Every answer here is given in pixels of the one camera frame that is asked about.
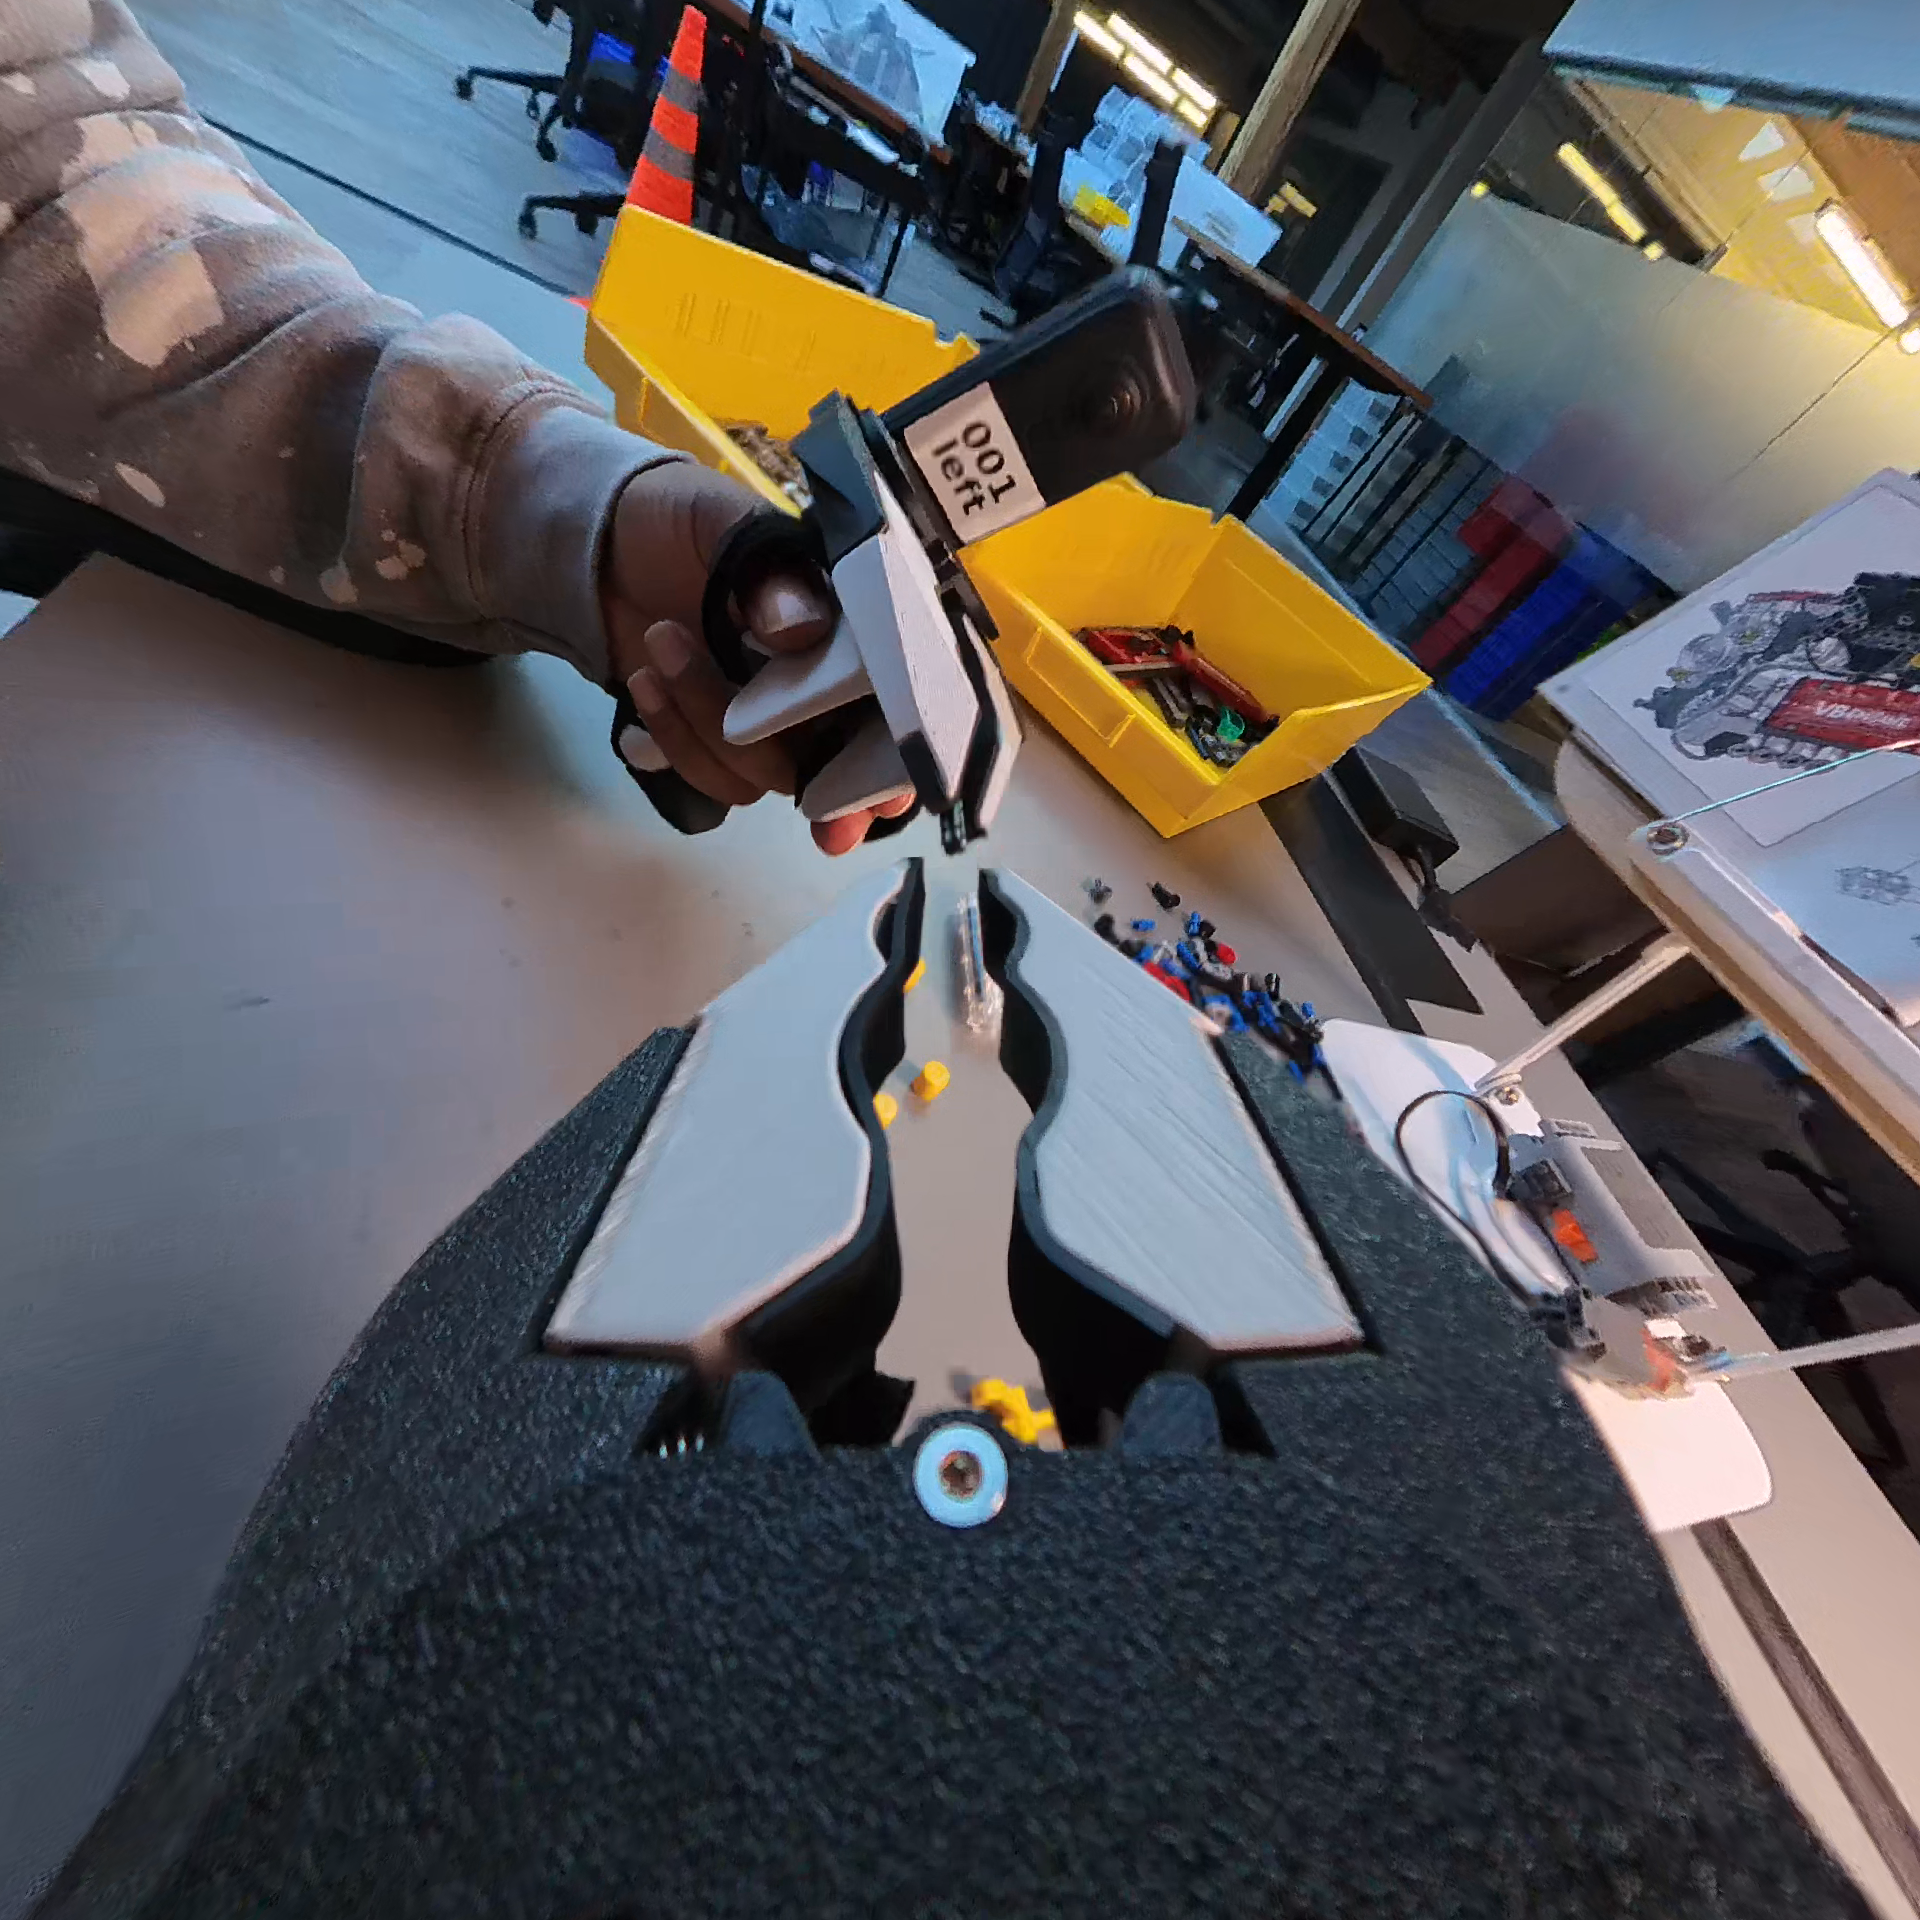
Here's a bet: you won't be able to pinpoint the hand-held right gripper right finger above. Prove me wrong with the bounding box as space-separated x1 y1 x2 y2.
977 870 1373 1354

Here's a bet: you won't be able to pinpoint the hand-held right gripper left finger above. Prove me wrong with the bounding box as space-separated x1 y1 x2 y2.
541 860 925 1354

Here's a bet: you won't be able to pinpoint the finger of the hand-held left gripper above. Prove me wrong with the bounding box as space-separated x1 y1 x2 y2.
955 607 1024 845
831 496 998 822

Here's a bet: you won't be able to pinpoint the pile of mixed building parts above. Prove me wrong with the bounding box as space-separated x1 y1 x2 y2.
1084 876 1336 1076

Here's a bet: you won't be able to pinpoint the transparent cylinder block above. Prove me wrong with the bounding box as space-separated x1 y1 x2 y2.
950 895 1001 1037

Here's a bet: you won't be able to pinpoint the person's left forearm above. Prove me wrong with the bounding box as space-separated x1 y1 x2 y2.
0 0 691 677

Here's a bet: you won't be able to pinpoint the wooden standing desk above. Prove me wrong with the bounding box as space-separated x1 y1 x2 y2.
1169 214 1432 518

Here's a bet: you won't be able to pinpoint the grey desk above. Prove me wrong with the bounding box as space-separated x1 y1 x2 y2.
1350 681 1920 1920
0 555 1772 1906

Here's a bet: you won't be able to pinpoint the person's left hand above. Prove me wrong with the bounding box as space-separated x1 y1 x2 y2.
601 457 920 860

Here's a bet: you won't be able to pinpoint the heap of red black parts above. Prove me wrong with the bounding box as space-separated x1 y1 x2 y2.
1079 621 1278 766

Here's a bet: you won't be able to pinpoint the white metal stand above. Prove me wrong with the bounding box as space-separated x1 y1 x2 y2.
1319 931 1920 1536

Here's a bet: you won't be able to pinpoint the yellow plastic bin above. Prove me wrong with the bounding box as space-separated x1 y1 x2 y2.
583 206 980 518
957 473 1430 837

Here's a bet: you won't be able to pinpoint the grey storage racks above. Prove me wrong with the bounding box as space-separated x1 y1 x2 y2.
1289 393 1503 640

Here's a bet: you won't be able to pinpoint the ceiling light strips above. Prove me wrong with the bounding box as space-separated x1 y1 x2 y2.
1070 8 1220 135

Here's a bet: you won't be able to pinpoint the black power adapter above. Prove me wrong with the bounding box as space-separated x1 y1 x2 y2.
1332 748 1462 871

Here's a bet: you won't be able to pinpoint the grey battery box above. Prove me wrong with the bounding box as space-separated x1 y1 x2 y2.
1499 1117 1719 1306

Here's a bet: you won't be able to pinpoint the orange traffic cone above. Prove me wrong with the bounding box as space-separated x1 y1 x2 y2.
620 4 710 227

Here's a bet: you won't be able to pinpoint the stacked blue red crates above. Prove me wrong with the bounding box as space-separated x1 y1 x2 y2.
1411 481 1674 721

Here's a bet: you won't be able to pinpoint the black office chair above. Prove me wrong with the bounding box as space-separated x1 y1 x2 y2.
517 0 676 243

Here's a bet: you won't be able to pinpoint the light wooden stand board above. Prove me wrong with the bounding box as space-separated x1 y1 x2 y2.
1555 734 1920 1190

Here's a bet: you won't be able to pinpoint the white instruction booklet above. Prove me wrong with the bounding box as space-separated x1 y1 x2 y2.
1540 470 1920 962

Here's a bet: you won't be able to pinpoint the black motor cable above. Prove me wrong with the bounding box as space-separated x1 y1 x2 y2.
1392 1086 1577 1322

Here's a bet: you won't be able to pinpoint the black adapter cable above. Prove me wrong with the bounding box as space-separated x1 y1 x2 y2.
1411 845 1486 948

